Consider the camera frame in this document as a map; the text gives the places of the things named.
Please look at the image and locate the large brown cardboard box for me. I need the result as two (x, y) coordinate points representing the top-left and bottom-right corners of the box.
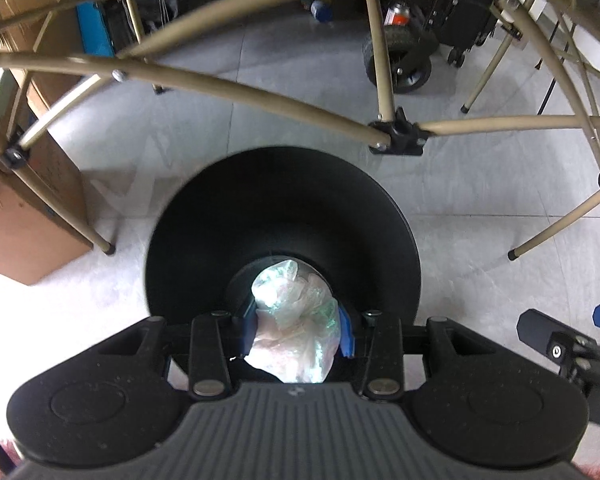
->
(0, 110), (95, 287)

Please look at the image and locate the tan slatted folding table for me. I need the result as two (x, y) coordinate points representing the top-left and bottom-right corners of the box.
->
(0, 0), (600, 262)

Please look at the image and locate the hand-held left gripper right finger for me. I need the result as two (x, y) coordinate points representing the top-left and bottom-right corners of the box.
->
(337, 306), (498, 402)

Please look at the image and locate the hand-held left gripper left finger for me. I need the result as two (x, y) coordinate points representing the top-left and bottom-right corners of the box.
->
(97, 297), (259, 402)

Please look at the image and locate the blue carton box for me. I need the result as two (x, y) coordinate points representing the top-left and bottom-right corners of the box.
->
(74, 0), (117, 57)

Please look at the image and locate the black round trash bin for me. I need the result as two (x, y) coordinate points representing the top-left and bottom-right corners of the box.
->
(145, 146), (422, 363)

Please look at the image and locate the clear plastic bag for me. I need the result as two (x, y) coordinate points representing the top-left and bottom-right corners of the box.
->
(244, 259), (342, 385)

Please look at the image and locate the red orange can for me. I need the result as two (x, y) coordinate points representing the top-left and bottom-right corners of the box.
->
(386, 2), (412, 28)

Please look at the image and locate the blue plastic object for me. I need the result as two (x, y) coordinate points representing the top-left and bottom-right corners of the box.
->
(310, 0), (335, 26)

